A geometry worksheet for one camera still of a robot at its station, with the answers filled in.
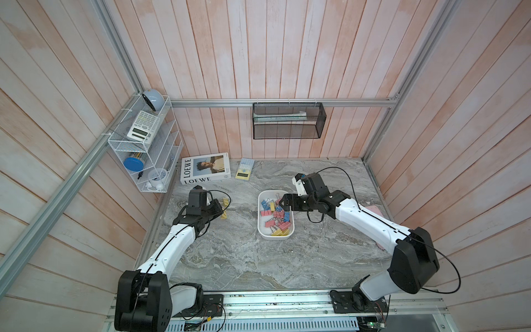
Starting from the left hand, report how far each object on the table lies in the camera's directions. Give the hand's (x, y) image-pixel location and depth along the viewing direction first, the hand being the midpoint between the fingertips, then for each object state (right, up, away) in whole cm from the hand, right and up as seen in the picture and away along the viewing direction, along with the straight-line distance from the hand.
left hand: (221, 207), depth 87 cm
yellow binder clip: (-1, 0, +14) cm, 14 cm away
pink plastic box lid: (+72, -2, +10) cm, 72 cm away
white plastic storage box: (+23, -7, +3) cm, 24 cm away
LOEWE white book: (-17, +18, +24) cm, 34 cm away
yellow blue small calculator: (+8, +18, +28) cm, 34 cm away
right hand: (+28, +3, -2) cm, 28 cm away
